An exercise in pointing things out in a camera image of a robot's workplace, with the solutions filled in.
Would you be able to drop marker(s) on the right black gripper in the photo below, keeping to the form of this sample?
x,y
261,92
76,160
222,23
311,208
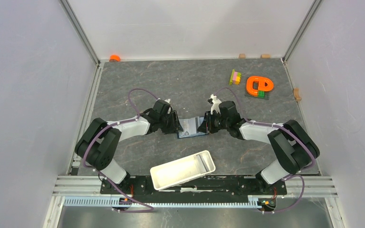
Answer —
x,y
206,126

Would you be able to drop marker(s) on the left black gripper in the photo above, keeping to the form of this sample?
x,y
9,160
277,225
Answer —
x,y
175,126

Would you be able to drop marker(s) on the silver VIP credit card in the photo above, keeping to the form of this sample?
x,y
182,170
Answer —
x,y
188,127

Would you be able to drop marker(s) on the navy blue card holder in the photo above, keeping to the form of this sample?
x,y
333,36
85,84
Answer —
x,y
198,121

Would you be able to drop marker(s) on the white plastic tray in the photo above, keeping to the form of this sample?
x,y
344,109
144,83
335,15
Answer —
x,y
180,171

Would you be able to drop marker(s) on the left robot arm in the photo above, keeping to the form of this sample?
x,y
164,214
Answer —
x,y
99,142

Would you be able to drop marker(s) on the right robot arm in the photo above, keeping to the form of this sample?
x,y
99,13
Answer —
x,y
292,146

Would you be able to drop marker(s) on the stack of silver cards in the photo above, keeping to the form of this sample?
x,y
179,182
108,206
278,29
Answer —
x,y
203,163

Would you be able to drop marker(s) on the pink green block stack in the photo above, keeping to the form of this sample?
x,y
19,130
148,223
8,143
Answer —
x,y
235,78

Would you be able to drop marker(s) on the green lego brick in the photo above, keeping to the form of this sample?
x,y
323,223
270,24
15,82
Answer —
x,y
261,94

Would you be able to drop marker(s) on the orange marble run piece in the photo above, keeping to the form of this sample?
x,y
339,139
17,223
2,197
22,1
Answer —
x,y
256,83

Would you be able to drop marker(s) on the left wooden block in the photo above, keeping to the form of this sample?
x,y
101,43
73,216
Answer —
x,y
242,56

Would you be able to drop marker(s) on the wooden block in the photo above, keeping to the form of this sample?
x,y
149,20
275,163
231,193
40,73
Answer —
x,y
265,56
242,56

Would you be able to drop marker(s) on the right wooden block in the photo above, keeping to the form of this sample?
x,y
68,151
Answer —
x,y
265,56

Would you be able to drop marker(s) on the orange round cap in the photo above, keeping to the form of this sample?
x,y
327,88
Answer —
x,y
114,58

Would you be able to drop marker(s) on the curved wooden piece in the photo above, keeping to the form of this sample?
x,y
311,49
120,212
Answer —
x,y
296,94

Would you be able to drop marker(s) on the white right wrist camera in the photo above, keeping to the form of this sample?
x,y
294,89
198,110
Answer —
x,y
215,102

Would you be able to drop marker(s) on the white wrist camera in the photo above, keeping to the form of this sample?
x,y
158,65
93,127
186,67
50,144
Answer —
x,y
168,107
215,102

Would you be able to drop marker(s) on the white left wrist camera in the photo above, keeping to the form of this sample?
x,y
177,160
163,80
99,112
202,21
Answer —
x,y
168,107

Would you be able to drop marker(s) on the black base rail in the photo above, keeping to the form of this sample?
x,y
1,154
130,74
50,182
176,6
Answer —
x,y
207,189

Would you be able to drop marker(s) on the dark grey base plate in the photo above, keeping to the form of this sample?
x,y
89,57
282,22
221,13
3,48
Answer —
x,y
255,96

